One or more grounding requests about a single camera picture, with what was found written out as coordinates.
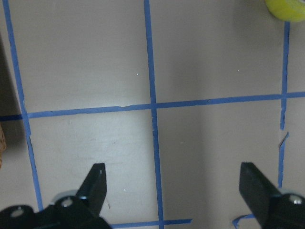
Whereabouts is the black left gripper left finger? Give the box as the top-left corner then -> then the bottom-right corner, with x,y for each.
76,163 -> 106,216

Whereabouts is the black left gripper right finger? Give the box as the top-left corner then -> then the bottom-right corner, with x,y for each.
239,162 -> 282,227

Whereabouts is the yellow clear tape roll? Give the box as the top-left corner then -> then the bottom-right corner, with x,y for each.
265,0 -> 305,22

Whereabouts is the brown wicker basket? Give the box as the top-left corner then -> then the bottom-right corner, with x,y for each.
0,126 -> 7,167

